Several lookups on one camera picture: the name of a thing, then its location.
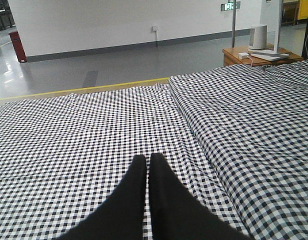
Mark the white cylindrical humidifier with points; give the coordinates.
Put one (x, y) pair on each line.
(258, 37)

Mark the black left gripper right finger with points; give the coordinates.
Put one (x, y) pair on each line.
(176, 214)

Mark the checkered quilt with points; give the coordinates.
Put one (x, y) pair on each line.
(252, 123)

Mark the checkered bed sheet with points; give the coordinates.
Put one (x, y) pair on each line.
(60, 158)

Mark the metal pole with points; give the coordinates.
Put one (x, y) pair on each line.
(234, 5)

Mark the green exit sign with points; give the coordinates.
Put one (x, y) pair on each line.
(230, 6)

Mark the red cabinet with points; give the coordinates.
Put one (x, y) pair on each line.
(18, 47)

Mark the wooden nightstand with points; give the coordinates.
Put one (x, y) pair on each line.
(231, 57)

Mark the white power adapter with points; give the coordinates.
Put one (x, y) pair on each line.
(243, 55)

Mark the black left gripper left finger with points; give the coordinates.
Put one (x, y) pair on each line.
(121, 215)

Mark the wall socket with cable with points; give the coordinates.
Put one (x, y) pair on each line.
(155, 31)

